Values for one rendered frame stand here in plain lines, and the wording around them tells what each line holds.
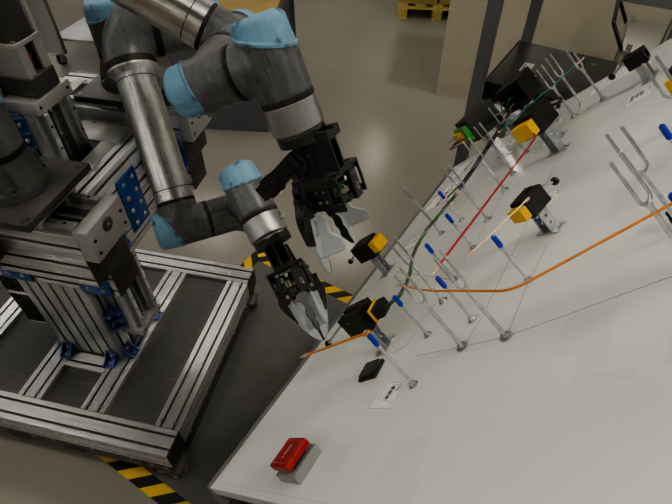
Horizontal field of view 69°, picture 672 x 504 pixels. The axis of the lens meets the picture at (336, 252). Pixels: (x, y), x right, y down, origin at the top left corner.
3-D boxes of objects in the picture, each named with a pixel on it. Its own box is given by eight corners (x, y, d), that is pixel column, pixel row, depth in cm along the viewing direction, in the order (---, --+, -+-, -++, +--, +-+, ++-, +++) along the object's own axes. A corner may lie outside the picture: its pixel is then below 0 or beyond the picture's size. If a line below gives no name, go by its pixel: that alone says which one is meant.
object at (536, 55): (477, 100, 153) (482, 79, 148) (513, 58, 174) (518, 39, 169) (587, 129, 141) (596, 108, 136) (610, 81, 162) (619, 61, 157)
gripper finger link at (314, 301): (323, 342, 86) (299, 296, 87) (324, 339, 92) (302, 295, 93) (339, 334, 86) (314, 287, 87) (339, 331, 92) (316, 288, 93)
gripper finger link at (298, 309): (307, 350, 86) (283, 304, 87) (309, 347, 92) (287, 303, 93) (323, 342, 86) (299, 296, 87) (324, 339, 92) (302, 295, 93)
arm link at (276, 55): (236, 22, 66) (292, -1, 62) (269, 101, 71) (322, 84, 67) (210, 32, 59) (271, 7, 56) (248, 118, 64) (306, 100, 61)
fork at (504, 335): (509, 341, 60) (438, 256, 58) (498, 343, 61) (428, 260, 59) (514, 330, 61) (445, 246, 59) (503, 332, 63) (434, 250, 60)
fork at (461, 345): (465, 351, 65) (398, 274, 63) (455, 353, 67) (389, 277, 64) (470, 340, 67) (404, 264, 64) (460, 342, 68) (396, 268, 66)
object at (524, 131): (540, 130, 97) (531, 117, 97) (535, 136, 97) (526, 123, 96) (524, 138, 101) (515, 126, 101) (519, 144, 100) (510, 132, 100)
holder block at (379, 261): (370, 275, 128) (345, 247, 126) (400, 262, 119) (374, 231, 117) (361, 286, 125) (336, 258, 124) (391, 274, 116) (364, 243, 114)
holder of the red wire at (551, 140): (590, 119, 104) (560, 79, 102) (561, 156, 98) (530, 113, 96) (570, 128, 108) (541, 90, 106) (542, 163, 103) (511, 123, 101)
